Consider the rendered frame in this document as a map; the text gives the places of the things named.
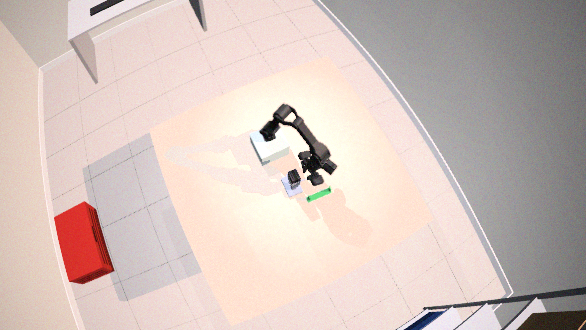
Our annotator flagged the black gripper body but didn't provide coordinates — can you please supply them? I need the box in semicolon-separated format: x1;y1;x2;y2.
298;150;325;187

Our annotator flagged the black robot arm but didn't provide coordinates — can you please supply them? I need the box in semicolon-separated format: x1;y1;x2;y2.
259;104;338;175

